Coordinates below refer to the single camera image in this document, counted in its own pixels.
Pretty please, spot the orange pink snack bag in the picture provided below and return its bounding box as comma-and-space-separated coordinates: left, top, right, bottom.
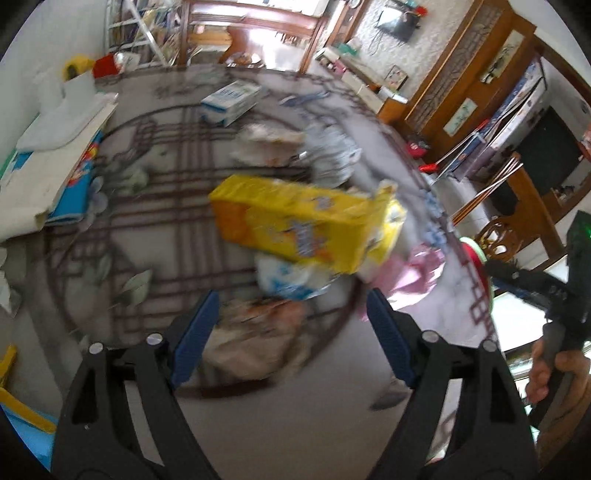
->
202, 300, 312, 383

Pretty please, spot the person right hand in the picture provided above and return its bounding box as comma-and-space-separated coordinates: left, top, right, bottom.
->
526, 339, 590, 475

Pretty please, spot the white magazine rack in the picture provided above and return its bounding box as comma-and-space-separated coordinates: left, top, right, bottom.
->
104, 0, 181, 72

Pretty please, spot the floral printed tablecloth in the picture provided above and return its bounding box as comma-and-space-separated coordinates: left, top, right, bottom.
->
1, 66, 495, 479

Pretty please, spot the wooden chair far side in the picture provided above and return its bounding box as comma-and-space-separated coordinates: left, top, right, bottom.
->
177, 0, 332, 75

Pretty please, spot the pink plastic bag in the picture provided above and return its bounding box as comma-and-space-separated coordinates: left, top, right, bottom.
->
356, 243, 446, 321

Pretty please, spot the red bag on floor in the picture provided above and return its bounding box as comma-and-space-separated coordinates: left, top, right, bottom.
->
92, 53, 119, 79

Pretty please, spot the red dustpan with broom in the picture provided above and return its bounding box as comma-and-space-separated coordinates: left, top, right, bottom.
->
419, 119, 490, 175

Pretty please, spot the wooden chair near bin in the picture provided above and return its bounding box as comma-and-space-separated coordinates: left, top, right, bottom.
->
452, 152, 566, 263

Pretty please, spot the blue white wrapper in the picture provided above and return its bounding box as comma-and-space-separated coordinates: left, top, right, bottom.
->
304, 125, 363, 188

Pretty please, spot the colourful framed picture on cabinet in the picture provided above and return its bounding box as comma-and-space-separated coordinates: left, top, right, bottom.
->
385, 65, 409, 91

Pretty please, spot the wall mounted television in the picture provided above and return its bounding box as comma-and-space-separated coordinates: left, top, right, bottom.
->
376, 6, 421, 43

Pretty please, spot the yellow tape roll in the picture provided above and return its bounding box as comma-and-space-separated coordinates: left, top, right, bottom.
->
62, 55, 95, 82

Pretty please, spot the yellow bear box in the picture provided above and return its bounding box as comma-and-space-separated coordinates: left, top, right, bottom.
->
208, 174, 407, 275

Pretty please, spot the blue cartoon book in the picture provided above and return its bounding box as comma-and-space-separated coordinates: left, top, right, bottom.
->
45, 130, 103, 227

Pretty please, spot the white blue milk carton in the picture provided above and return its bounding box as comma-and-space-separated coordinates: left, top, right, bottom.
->
199, 80, 263, 127

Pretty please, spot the wooden tv cabinet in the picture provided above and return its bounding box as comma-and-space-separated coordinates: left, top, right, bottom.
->
315, 47, 408, 125

